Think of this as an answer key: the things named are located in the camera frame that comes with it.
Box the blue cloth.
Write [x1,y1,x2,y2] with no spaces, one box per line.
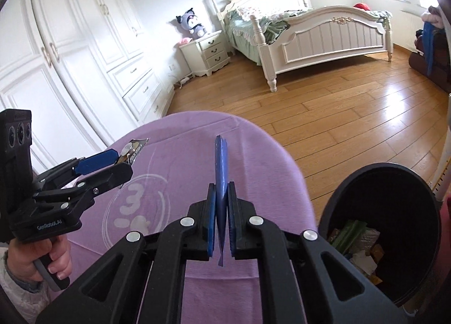
[421,21,437,76]

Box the green plastic packet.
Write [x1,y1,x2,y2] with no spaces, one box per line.
[333,220,369,250]

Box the brown massage chair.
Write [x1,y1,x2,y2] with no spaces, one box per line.
[409,28,451,94]

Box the white nightstand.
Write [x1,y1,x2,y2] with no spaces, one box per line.
[179,30,231,77]

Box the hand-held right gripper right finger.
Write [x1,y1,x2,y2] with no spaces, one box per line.
[227,181,409,324]

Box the white radiator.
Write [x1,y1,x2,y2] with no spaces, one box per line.
[393,9,428,53]

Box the person's left forearm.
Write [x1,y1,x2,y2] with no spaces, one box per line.
[0,250,57,324]

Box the white wardrobe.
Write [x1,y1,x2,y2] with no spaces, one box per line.
[0,0,177,177]

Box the pile of clothes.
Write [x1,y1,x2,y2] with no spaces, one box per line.
[421,5,451,29]

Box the black trash bin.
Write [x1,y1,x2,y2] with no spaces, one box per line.
[318,165,442,307]

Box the purple plush toy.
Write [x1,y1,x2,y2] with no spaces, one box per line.
[176,8,208,39]

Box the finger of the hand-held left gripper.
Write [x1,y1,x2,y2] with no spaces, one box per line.
[33,149,120,188]
[33,162,134,212]

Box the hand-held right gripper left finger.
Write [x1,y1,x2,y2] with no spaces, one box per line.
[35,183,217,324]

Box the white wooden bed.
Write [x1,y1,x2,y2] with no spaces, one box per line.
[210,0,393,93]

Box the blue plastic wrapper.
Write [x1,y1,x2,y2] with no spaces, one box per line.
[214,135,229,268]

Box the purple tablecloth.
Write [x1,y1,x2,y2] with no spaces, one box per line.
[68,111,318,324]

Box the person's left hand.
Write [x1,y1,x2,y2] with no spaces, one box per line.
[5,234,73,284]

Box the white tissue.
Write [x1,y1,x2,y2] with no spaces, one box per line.
[352,250,379,275]

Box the black snack wrapper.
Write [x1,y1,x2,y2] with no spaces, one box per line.
[118,137,150,166]

